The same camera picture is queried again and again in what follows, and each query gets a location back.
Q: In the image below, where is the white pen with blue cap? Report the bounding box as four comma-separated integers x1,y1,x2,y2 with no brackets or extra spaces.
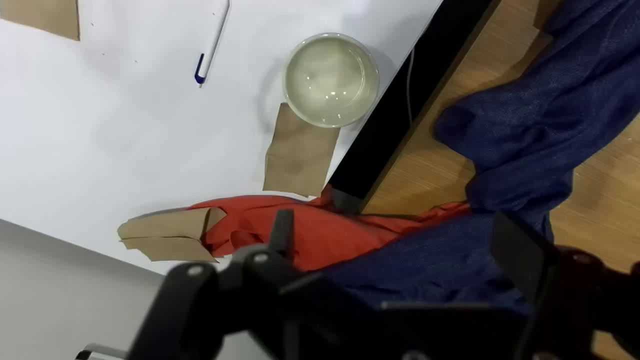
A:
195,0,231,87

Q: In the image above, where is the wooden side table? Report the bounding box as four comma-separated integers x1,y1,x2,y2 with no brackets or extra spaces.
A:
363,0,640,360

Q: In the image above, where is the red cloth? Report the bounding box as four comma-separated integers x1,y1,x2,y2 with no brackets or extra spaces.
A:
195,190,470,273

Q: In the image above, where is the brown paper piece by bowl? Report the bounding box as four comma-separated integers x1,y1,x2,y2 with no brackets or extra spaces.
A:
265,105,339,197

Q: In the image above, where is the navy blue cloth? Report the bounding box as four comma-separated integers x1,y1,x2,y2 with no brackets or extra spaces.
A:
330,0,640,317

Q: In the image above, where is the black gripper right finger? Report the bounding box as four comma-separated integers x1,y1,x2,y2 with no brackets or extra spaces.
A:
491,212,555,302

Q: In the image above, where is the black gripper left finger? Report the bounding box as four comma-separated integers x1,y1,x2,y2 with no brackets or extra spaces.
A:
269,211,295,257

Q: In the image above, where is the crumpled brown paper bag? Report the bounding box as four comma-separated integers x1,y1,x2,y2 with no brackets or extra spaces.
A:
118,209,227,262

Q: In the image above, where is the brown paper square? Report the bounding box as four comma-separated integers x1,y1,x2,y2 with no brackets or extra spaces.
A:
0,0,81,41

